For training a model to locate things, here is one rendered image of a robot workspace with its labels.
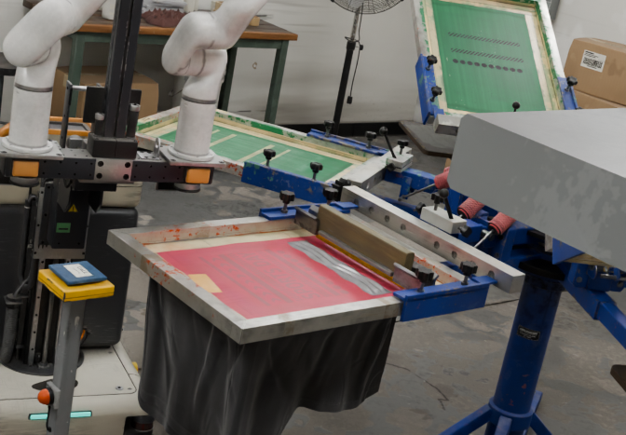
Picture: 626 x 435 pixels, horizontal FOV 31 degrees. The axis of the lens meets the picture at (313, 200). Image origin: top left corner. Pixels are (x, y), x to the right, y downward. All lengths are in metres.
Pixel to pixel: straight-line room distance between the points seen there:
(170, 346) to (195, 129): 0.58
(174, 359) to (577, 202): 2.62
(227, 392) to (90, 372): 1.08
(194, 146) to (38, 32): 0.55
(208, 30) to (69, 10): 0.35
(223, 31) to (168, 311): 0.72
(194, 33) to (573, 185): 2.63
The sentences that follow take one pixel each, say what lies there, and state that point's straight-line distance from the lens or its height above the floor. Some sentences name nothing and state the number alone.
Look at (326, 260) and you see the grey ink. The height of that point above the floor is 0.96.
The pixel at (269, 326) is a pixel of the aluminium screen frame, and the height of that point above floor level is 0.98.
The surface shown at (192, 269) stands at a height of 0.95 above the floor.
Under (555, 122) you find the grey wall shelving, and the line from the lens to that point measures 0.27.
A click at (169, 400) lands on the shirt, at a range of 2.90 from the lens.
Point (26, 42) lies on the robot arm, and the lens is 2.76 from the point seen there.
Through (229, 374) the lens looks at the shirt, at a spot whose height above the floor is 0.79.
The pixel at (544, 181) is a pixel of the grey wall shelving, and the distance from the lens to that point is 0.24.
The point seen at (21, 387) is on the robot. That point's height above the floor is 0.28.
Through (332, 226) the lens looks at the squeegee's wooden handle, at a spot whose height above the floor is 1.02.
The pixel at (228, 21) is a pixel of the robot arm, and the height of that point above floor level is 1.53.
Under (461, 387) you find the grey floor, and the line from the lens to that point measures 4.71.
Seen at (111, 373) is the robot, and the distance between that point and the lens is 3.70.
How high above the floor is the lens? 2.00
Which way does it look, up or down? 18 degrees down
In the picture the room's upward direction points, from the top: 11 degrees clockwise
